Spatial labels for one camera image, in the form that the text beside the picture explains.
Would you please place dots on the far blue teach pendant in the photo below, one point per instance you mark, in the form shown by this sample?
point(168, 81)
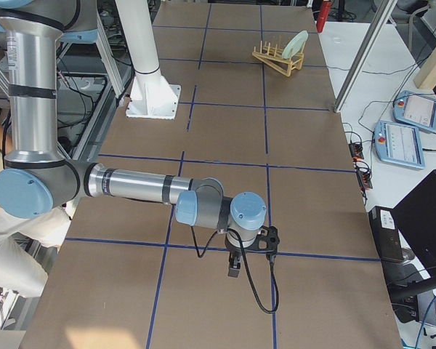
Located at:
point(415, 109)

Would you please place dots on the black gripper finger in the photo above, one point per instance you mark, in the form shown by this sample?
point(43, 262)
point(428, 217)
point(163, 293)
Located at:
point(234, 266)

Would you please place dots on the black computer box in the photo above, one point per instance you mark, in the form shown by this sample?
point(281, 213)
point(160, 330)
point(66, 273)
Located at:
point(386, 237)

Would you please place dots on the black monitor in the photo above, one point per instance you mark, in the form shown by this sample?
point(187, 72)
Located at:
point(415, 217)

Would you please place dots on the orange black connector block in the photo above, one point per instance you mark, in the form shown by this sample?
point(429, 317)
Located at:
point(356, 151)

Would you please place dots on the wooden dish rack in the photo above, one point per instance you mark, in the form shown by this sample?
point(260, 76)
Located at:
point(271, 55)

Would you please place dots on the aluminium frame post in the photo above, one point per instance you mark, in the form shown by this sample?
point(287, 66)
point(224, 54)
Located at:
point(380, 19)

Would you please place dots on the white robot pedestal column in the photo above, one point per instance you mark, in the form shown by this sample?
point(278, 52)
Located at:
point(151, 97)

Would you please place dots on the light green plate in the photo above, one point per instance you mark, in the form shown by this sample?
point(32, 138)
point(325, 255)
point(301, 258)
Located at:
point(295, 45)

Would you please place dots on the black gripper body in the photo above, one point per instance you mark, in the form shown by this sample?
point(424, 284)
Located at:
point(235, 251)

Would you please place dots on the red cylinder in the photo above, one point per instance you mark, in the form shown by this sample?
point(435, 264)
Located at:
point(325, 8)

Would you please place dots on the blue teach pendant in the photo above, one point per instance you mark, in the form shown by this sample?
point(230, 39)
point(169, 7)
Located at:
point(399, 144)
point(415, 109)

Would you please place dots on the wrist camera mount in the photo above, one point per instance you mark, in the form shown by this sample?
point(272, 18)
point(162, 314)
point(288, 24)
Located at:
point(267, 241)

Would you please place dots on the near blue teach pendant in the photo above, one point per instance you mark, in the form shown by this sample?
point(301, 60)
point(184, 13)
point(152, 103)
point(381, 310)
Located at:
point(399, 144)

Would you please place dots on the person in beige clothes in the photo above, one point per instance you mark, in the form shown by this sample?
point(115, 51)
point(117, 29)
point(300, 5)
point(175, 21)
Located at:
point(19, 271)

